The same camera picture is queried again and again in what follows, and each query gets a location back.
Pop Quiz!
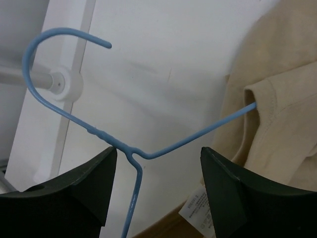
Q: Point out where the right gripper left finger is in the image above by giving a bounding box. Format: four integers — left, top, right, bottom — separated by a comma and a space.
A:
0, 147, 117, 238

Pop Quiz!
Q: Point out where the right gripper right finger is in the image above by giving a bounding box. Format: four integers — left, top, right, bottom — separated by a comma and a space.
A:
201, 147, 317, 238

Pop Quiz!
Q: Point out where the light blue wire hanger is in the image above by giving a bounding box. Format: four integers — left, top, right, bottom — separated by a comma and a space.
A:
22, 27, 257, 238

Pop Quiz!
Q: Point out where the beige t shirt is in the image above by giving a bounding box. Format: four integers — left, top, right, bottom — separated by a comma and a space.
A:
139, 0, 317, 238

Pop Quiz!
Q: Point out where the white and silver clothes rack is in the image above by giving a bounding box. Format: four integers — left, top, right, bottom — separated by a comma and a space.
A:
0, 0, 95, 190

